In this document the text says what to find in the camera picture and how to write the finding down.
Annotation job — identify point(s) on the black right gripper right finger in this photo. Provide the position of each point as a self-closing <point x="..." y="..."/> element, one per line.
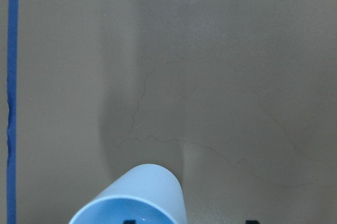
<point x="252" y="222"/>

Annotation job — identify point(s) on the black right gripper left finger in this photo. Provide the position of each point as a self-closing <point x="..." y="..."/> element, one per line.
<point x="129" y="222"/>

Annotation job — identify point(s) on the light blue cup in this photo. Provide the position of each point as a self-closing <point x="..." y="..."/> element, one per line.
<point x="147" y="193"/>

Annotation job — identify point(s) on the brown paper table mat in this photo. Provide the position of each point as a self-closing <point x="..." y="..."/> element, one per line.
<point x="237" y="98"/>

